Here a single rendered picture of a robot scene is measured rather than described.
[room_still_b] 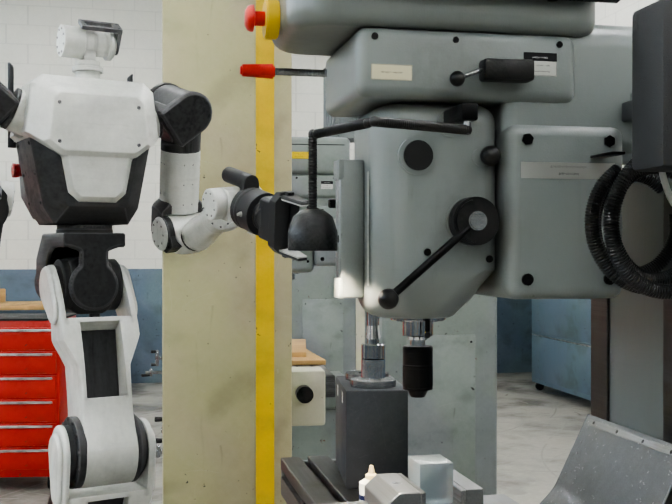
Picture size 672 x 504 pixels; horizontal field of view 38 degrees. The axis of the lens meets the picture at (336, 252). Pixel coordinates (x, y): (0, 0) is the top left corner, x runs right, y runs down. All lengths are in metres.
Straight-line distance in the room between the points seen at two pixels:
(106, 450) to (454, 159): 0.94
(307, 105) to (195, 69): 7.54
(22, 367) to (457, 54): 4.81
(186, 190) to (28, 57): 8.50
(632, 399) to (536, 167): 0.45
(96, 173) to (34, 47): 8.67
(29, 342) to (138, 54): 5.26
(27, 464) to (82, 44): 4.22
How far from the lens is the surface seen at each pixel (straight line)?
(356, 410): 1.88
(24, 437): 6.06
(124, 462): 2.02
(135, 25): 10.71
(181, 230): 2.23
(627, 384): 1.71
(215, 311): 3.20
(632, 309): 1.68
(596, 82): 1.53
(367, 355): 1.90
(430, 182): 1.43
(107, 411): 2.01
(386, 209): 1.42
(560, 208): 1.48
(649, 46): 1.31
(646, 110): 1.31
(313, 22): 1.41
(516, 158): 1.45
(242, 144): 3.22
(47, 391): 5.98
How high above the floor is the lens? 1.42
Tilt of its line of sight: level
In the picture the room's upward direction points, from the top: straight up
